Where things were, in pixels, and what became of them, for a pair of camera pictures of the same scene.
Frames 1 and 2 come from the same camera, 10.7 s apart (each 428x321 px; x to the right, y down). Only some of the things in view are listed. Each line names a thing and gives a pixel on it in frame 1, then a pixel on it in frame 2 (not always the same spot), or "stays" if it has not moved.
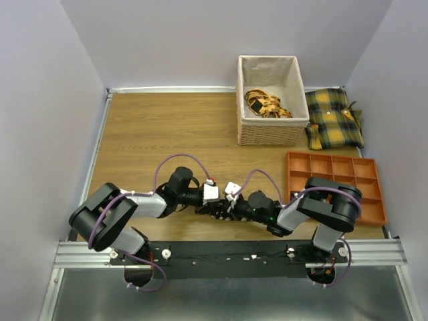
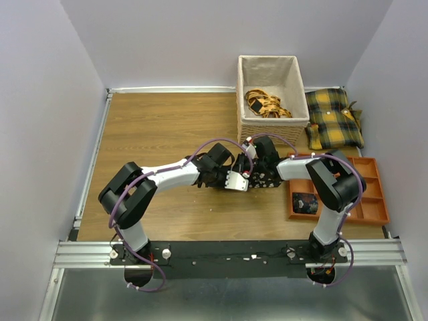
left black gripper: (202, 188) to (225, 171)
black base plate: (239, 259) stays
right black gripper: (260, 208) to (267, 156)
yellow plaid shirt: (332, 122) stays
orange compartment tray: (360, 173) stays
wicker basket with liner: (272, 101) stays
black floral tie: (226, 212) to (262, 180)
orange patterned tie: (265, 105) stays
